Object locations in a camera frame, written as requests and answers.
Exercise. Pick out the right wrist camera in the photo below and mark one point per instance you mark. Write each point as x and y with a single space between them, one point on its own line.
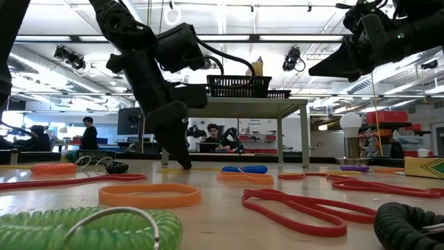
364 8

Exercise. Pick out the long red rubber band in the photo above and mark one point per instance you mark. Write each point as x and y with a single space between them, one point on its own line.
52 183
381 190

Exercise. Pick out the red storage bin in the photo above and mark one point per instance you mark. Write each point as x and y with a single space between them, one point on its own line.
386 118

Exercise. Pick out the orange rubber band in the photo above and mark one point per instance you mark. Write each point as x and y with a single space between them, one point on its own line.
243 180
388 170
149 203

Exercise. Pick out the red bin shelf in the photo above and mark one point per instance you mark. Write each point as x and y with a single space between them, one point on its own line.
270 137

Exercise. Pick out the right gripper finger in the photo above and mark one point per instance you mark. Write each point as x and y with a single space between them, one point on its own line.
340 64

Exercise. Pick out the black computer monitor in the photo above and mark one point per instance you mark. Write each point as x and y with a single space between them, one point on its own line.
130 121

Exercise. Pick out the black plastic slotted basket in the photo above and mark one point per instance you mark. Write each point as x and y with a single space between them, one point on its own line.
243 87
281 94

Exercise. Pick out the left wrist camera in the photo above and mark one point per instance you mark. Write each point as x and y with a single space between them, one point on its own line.
178 47

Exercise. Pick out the person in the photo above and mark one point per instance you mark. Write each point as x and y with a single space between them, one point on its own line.
38 139
90 135
213 133

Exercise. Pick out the black ceiling spotlight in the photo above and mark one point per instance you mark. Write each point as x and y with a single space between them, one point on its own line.
69 57
291 59

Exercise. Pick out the green perforated metal riser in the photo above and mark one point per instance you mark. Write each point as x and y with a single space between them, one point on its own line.
249 104

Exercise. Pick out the black ceiling camera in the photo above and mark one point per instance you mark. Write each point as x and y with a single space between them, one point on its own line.
429 64

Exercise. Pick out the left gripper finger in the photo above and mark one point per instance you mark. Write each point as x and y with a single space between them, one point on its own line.
175 146

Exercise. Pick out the black overhead frame bar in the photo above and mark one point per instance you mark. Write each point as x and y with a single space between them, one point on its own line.
277 38

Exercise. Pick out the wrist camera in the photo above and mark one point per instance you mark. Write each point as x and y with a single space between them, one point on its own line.
178 47
364 8

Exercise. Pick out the white cup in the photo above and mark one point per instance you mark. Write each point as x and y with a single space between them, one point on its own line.
423 152

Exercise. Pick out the background black robot arm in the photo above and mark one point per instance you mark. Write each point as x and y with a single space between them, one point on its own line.
196 132
232 137

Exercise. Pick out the black aluminium table frame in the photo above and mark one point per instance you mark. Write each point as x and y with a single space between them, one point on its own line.
225 158

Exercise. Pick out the dark storage shelf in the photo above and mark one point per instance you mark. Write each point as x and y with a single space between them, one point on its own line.
395 149

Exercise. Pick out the white bulb table lamp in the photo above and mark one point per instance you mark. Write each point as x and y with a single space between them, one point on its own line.
350 123

